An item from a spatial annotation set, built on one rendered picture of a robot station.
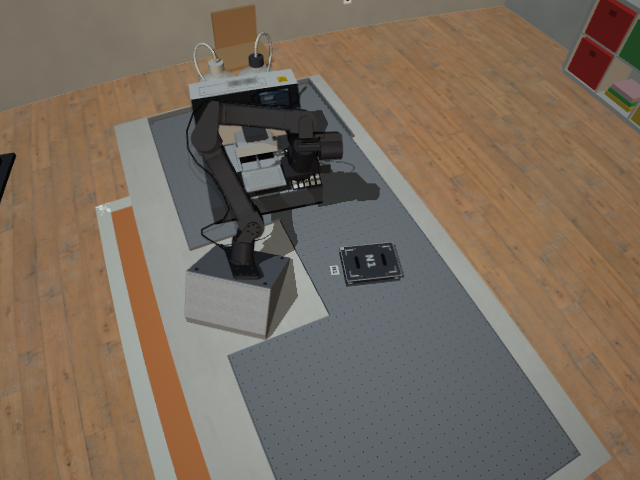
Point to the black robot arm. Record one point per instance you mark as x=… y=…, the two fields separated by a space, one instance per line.
x=248 y=217

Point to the beige plastic bottle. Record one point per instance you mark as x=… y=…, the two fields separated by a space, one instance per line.
x=217 y=71

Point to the white bottle with black cap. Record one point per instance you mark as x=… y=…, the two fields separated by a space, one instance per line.
x=256 y=64

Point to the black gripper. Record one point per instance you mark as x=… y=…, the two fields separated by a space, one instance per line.
x=299 y=172

